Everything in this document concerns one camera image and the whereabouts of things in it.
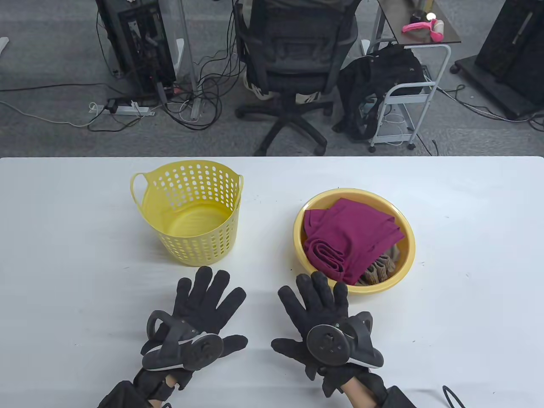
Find black computer tower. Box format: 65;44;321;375
96;0;177;101

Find black looped cable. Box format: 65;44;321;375
442;385;468;408

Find person's right hand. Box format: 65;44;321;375
271;272;385;398

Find yellow plastic basin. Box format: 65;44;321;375
293;188;416;296

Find black bag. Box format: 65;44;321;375
332;42;425;141

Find magenta shorts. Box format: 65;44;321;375
303;198;405;286

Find grey desk leg post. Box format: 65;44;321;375
175;0;201;120

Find person's left hand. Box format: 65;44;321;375
140;266;249;390

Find grey VR controller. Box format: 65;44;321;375
142;310;224;371
307;312;385;369

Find white power strip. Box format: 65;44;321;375
89;102;156;116

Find black wheeled cabinet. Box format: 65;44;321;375
450;0;544;121

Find pink plastic tool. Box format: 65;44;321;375
402;19;445;42

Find yellow perforated plastic basket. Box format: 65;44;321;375
130;160;244;267

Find person's left forearm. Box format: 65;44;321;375
97;371;187;408

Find bundle of black cables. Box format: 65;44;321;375
164;0;249;131

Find black mesh office chair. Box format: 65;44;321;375
235;0;360;157

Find brown shorts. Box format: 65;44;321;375
355;244;403;286

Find white floor cable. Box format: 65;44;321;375
0;100;92;127

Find black forearm brace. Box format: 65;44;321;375
97;380;147;408

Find white cart with brown top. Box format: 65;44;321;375
366;0;462;153

